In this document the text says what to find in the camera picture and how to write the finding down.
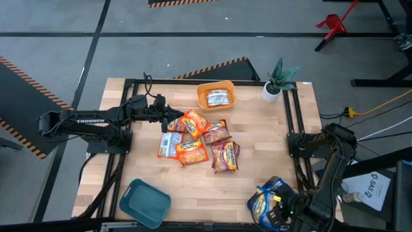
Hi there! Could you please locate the black metal beam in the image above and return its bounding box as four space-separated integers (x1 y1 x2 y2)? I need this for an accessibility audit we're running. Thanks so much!
337 146 412 181

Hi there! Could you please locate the black metal stand frame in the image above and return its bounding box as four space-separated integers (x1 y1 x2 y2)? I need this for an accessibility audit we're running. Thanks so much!
350 0 412 88

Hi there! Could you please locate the grey table leg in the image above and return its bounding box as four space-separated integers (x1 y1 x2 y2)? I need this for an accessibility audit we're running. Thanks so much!
0 137 24 151

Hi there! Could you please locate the white plant pot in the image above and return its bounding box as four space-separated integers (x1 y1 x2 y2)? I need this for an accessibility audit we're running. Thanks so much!
261 81 283 103

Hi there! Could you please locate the small black hazard-striped mat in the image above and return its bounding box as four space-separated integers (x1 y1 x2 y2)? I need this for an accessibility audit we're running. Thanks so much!
147 0 218 9

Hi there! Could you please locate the black hazard-striped floor ramp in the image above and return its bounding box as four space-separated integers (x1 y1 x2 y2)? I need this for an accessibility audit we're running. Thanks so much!
173 57 261 81

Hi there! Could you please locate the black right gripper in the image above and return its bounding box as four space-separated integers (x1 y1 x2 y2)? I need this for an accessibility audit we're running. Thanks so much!
265 188 312 232

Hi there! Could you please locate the white cable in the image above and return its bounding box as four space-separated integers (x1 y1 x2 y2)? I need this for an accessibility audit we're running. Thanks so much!
356 115 412 142

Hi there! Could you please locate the orange Maruchan ramen pack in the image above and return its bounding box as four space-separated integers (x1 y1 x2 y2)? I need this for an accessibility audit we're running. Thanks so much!
175 139 210 167
179 108 209 140
156 131 184 159
205 89 231 108

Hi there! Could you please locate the black aluminium table frame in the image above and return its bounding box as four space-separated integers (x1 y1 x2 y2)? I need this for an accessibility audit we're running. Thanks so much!
77 78 326 232

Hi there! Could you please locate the black chair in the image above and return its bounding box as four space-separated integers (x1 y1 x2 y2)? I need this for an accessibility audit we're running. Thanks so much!
391 159 412 232

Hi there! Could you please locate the teal plastic bin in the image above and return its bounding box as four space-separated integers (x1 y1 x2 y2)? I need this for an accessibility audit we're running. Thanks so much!
118 178 172 229

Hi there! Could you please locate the silver mount bracket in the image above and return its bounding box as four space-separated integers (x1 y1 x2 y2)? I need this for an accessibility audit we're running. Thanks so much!
99 221 139 232

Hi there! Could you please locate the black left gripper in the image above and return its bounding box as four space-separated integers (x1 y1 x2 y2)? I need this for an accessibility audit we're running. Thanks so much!
141 104 186 133

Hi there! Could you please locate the green snake plant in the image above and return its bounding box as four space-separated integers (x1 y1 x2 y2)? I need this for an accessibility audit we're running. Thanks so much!
267 57 302 92

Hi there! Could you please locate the white printed paper sheet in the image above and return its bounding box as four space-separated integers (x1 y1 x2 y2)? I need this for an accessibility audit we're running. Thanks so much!
342 170 392 212

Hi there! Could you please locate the yellow extension cable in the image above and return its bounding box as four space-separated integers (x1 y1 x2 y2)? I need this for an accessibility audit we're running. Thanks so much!
346 88 412 119

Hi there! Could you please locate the large black hazard-striped mat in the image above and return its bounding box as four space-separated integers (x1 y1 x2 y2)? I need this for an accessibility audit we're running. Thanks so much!
0 56 83 160

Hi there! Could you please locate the red floor stand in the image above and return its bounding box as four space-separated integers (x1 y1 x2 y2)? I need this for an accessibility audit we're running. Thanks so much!
314 0 360 52

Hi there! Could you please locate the person's shoe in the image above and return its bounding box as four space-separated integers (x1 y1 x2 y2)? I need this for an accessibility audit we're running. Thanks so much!
394 33 412 52

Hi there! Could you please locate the blue Maruchan ramen pack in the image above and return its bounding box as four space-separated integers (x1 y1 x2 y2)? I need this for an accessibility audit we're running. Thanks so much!
247 189 281 230
256 178 292 197

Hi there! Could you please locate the orange plastic bin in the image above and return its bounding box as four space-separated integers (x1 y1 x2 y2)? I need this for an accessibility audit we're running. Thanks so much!
196 80 238 113

